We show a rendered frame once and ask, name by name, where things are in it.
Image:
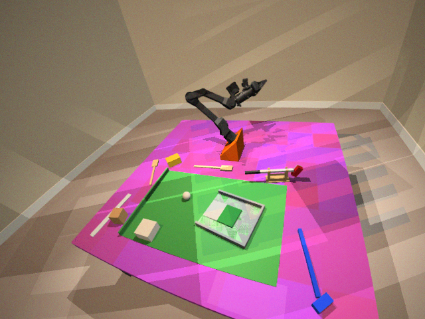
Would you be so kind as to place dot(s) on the yellow block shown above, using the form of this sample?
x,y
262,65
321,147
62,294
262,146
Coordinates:
x,y
173,160

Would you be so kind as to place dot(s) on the white flat bar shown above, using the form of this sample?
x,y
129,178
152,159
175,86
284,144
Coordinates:
x,y
107,219

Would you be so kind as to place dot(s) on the large green mat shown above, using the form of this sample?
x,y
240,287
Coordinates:
x,y
179,236

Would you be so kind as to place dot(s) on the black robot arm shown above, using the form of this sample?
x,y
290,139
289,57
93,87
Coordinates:
x,y
229,103

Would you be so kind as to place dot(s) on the blue putter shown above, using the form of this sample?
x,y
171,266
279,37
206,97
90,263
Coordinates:
x,y
323,301

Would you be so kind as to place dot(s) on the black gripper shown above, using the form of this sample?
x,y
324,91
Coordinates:
x,y
255,87

